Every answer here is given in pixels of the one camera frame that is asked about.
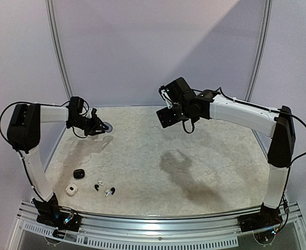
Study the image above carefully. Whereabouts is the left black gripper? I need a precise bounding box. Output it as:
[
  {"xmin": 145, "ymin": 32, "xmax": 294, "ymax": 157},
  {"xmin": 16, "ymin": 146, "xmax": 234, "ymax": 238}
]
[{"xmin": 68, "ymin": 114, "xmax": 108, "ymax": 136}]

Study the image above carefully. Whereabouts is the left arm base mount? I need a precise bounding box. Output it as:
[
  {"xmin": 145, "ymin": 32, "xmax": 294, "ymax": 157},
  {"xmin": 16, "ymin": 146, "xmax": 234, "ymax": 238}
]
[{"xmin": 32, "ymin": 196, "xmax": 82, "ymax": 232}]

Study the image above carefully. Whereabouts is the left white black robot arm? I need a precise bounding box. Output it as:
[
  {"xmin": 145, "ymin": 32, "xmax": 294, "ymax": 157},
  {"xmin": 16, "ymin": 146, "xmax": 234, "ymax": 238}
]
[{"xmin": 2, "ymin": 96, "xmax": 113, "ymax": 205}]

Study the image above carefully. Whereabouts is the black earbud right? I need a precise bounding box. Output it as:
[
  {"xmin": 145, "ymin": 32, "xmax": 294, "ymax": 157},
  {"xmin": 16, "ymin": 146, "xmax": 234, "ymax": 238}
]
[{"xmin": 109, "ymin": 187, "xmax": 115, "ymax": 195}]

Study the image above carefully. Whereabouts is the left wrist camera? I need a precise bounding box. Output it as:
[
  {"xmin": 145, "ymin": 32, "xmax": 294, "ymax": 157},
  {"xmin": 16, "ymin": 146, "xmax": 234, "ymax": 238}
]
[{"xmin": 85, "ymin": 108, "xmax": 97, "ymax": 121}]

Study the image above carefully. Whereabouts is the left aluminium frame post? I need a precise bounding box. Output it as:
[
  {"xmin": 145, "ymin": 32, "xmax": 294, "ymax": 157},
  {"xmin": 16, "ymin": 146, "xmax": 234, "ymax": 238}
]
[{"xmin": 45, "ymin": 0, "xmax": 74, "ymax": 99}]

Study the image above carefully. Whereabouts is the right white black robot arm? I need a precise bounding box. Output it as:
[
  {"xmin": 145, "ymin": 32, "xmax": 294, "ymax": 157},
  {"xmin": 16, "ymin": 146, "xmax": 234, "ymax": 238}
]
[{"xmin": 156, "ymin": 77, "xmax": 296, "ymax": 227}]

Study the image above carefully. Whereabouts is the aluminium frame post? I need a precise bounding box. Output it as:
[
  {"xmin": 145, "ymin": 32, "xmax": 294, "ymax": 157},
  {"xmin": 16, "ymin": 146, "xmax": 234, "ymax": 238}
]
[
  {"xmin": 244, "ymin": 0, "xmax": 272, "ymax": 102},
  {"xmin": 45, "ymin": 0, "xmax": 74, "ymax": 99}
]

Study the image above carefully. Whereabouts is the white earbud charging case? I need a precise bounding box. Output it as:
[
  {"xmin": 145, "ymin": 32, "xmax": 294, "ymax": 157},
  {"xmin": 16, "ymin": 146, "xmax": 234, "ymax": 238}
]
[{"xmin": 65, "ymin": 183, "xmax": 78, "ymax": 196}]

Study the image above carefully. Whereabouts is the right aluminium frame post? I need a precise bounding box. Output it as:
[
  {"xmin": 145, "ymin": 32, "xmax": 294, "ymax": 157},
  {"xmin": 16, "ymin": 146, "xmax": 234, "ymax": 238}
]
[{"xmin": 244, "ymin": 0, "xmax": 272, "ymax": 102}]

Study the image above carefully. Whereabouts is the aluminium front rail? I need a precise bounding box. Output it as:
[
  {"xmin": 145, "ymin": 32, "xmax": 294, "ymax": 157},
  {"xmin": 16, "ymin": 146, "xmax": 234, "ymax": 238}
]
[{"xmin": 9, "ymin": 202, "xmax": 306, "ymax": 249}]

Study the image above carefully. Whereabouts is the black earbud charging case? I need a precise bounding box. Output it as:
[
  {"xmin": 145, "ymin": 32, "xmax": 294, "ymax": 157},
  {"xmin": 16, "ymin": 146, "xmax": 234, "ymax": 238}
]
[{"xmin": 73, "ymin": 169, "xmax": 85, "ymax": 179}]

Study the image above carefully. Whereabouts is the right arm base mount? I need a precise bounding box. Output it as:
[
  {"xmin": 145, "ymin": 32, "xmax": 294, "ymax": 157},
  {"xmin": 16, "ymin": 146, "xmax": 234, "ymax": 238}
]
[{"xmin": 237, "ymin": 208, "xmax": 289, "ymax": 235}]

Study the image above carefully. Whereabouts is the purple earbud charging case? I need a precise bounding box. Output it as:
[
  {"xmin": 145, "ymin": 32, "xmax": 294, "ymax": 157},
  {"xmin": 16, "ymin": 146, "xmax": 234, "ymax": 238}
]
[{"xmin": 102, "ymin": 122, "xmax": 113, "ymax": 133}]

